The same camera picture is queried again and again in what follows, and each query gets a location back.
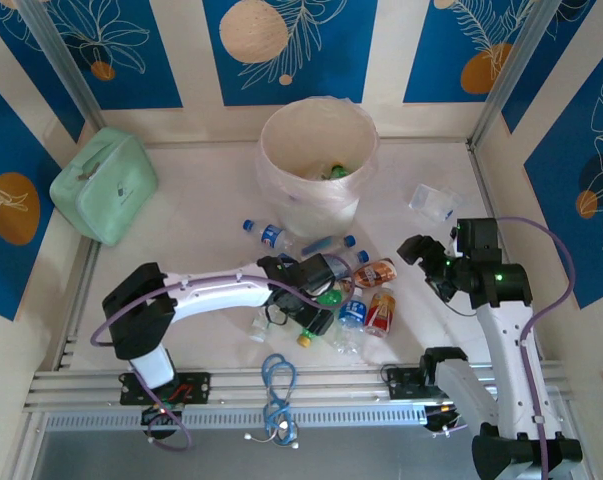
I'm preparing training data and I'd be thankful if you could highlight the perforated grey cable duct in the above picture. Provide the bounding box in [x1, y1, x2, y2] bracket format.
[43, 403, 430, 432]

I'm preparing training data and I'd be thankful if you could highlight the blue label bottle white cap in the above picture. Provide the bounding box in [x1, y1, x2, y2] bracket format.
[329, 293, 368, 355]

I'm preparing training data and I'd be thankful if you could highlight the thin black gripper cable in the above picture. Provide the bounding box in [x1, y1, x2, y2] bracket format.
[448, 298, 482, 317]
[264, 302, 290, 327]

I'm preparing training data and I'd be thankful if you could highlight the Pepsi label clear bottle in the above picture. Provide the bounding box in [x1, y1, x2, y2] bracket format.
[241, 218, 295, 251]

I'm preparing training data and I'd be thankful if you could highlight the clear bottle narrow blue label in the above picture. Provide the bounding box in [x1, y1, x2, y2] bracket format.
[300, 234, 358, 257]

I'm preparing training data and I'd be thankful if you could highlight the yellow red label bottle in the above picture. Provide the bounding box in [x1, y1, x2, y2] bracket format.
[364, 288, 398, 338]

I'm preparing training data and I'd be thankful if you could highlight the aluminium frame post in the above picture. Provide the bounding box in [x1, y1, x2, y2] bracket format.
[468, 0, 555, 151]
[18, 0, 107, 132]

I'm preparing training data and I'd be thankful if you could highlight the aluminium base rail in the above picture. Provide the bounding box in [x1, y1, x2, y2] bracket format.
[23, 364, 572, 414]

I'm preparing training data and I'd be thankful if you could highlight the clear plastic container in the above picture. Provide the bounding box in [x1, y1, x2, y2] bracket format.
[409, 183, 463, 224]

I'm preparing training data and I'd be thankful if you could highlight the white ribbed bin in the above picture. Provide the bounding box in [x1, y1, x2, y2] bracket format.
[254, 97, 381, 239]

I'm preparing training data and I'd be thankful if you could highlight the blue coiled cable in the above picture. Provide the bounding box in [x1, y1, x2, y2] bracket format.
[244, 352, 302, 449]

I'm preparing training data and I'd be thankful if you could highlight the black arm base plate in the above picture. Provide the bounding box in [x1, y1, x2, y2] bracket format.
[380, 364, 427, 401]
[119, 370, 213, 407]

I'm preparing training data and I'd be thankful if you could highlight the mint green zip bag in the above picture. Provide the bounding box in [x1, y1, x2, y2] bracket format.
[49, 126, 160, 247]

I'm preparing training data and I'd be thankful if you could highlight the copper brown coffee bottle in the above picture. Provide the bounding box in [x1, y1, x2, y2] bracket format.
[351, 257, 398, 290]

